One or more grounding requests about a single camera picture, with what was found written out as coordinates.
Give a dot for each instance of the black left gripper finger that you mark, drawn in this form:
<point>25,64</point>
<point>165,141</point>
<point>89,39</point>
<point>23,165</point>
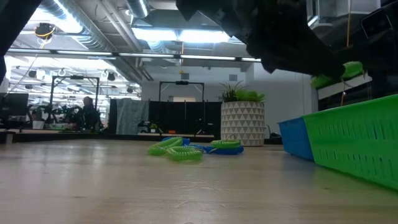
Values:
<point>320,62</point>
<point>275,60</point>

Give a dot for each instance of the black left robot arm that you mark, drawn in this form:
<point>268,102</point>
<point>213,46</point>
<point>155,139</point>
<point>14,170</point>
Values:
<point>9,25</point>

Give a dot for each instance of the white ledge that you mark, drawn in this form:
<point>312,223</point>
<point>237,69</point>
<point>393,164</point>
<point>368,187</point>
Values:
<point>342,88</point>

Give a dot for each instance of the green leafy plant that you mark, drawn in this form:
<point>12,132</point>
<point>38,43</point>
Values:
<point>248,96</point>

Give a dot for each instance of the white triangle-pattern planter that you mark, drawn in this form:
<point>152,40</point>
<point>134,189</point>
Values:
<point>242,123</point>

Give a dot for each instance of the black object beside planter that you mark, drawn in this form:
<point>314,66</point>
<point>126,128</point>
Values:
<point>275,135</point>

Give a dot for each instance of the blue plastic basket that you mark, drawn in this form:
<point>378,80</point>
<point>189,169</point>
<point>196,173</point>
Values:
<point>295,138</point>

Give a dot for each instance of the green slotted plastic basket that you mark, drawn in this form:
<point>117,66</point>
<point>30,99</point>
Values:
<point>357,140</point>

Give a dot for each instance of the long ceiling light bar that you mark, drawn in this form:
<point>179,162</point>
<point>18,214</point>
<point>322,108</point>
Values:
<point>146,55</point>

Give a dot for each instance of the black partition screen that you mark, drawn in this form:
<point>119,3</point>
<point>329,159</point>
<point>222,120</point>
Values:
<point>174,116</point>

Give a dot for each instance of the small orange object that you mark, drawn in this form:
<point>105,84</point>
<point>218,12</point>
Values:
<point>172,132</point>

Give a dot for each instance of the small potted plant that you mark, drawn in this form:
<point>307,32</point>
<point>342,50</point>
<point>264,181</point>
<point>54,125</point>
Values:
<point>153,127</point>

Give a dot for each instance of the black hanging spotlight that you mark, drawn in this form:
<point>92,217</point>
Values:
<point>111,76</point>

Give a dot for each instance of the grey hanging cloth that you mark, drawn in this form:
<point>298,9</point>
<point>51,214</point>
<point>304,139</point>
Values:
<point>132,116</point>

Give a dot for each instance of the person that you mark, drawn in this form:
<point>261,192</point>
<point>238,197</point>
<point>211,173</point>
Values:
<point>88,116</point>

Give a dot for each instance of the long dark desk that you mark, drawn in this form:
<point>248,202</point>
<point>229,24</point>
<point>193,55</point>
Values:
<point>93,137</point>

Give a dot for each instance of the small white box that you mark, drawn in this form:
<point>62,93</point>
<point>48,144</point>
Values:
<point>38,125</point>

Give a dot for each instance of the black computer monitor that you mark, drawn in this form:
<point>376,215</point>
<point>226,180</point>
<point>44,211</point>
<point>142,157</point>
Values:
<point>14,105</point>

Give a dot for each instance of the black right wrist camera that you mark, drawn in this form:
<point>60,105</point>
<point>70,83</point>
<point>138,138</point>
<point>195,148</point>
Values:
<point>376,23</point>

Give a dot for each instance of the grey wall vent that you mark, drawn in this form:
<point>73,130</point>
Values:
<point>233,77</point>
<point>185,76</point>

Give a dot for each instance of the black camera frame rig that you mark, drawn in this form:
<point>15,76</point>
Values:
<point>182,82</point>
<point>76,77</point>

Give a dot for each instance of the silver round ceiling duct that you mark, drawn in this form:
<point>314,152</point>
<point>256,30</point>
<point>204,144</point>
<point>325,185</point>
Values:
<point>136,7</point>

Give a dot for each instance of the silver corrugated ceiling duct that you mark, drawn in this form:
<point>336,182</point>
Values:
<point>82,42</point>

